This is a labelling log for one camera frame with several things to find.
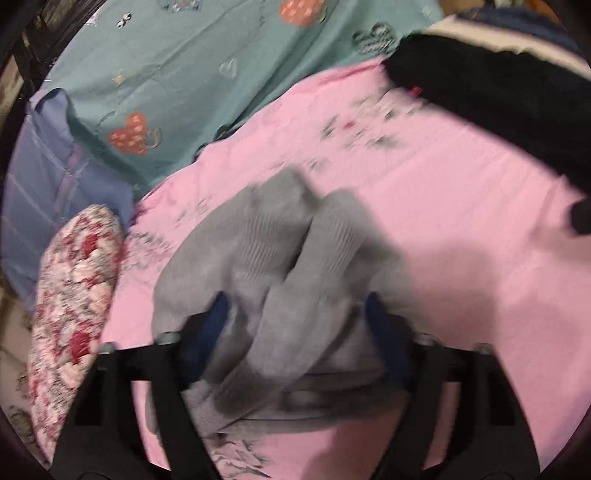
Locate cream quilted mattress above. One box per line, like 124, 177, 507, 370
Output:
425, 16, 591, 72

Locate red floral pillow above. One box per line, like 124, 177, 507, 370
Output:
25, 204, 126, 464

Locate blue denim jeans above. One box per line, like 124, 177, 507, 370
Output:
462, 0, 580, 47

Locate black garment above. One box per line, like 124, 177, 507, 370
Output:
383, 31, 591, 185

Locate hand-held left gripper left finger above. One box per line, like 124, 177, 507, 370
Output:
48, 293, 230, 480

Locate teal heart print quilt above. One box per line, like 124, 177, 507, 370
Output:
46, 0, 445, 185

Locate pink floral bed sheet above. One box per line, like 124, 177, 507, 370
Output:
99, 58, 591, 480

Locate dark metal frame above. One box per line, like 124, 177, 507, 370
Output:
0, 14, 61, 121

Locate blue plaid pillow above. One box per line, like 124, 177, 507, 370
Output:
2, 88, 136, 315

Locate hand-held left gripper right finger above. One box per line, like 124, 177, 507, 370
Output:
364, 293, 542, 480

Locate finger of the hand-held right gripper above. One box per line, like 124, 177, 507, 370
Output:
570, 198, 591, 237

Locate grey knitted sweater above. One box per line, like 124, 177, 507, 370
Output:
145, 167, 416, 439

